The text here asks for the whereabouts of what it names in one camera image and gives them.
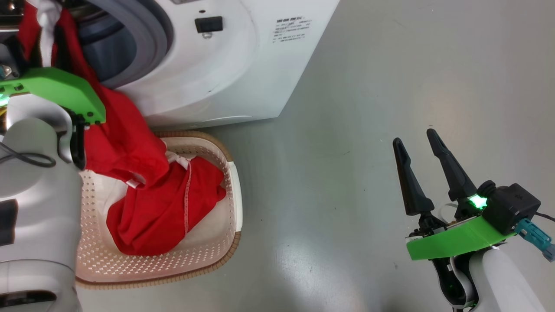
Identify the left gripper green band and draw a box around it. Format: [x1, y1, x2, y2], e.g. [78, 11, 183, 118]
[0, 43, 107, 124]

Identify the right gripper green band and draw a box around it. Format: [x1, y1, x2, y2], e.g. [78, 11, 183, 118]
[392, 128, 517, 261]

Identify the red and white garment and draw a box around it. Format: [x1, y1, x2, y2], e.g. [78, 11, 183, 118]
[16, 0, 227, 257]

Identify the white front-load washing machine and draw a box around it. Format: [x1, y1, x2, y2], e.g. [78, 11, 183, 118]
[65, 0, 341, 130]

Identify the cream perforated laundry basket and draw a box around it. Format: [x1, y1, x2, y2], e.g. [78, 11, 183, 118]
[75, 130, 243, 290]

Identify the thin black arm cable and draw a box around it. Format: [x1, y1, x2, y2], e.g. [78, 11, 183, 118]
[0, 142, 58, 168]

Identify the teal plug camera cable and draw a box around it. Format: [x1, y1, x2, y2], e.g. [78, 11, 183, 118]
[515, 211, 555, 263]

